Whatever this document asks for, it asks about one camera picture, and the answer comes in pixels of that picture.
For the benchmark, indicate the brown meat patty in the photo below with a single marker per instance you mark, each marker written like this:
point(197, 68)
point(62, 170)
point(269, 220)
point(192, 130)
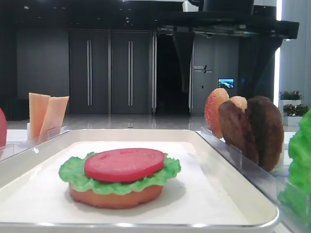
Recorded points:
point(237, 130)
point(266, 122)

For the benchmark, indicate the red tomato slice on tray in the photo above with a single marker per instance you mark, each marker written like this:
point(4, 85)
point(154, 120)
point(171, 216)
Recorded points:
point(124, 165)

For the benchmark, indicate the orange cheese slice inner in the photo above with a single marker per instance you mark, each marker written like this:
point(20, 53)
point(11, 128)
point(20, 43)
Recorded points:
point(54, 114)

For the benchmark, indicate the orange cheese slice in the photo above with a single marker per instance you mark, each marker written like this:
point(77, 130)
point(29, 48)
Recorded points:
point(54, 114)
point(38, 104)

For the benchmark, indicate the orange cheese slice outer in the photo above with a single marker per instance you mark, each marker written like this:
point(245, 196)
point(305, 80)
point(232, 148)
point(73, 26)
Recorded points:
point(38, 104)

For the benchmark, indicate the red tomato slice upright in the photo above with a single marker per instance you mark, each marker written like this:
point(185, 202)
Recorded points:
point(3, 129)

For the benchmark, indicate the green lettuce leaf upright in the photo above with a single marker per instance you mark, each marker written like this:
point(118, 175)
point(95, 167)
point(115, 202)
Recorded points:
point(297, 165)

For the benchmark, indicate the bun slice outer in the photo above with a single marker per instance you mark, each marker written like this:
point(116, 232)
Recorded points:
point(239, 101)

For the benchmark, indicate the bottom bun on tray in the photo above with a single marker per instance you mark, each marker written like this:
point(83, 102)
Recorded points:
point(114, 201)

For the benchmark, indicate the white metal tray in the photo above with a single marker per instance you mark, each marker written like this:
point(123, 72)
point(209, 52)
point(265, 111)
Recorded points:
point(202, 192)

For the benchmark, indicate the potted plants in planter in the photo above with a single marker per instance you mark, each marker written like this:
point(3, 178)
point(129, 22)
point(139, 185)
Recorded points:
point(288, 101)

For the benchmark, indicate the bun slice near rail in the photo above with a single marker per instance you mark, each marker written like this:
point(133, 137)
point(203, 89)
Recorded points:
point(214, 100)

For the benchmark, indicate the wall display screen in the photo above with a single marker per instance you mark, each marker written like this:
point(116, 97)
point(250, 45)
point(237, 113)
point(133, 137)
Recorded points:
point(226, 83)

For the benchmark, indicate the clear left acrylic rail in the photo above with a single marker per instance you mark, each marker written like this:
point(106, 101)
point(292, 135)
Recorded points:
point(35, 151)

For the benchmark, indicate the clear acrylic rail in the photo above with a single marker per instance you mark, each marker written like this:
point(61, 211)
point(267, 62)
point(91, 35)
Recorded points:
point(35, 151)
point(269, 183)

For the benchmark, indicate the clear right acrylic rail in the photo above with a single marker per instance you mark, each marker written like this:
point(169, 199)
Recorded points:
point(269, 183)

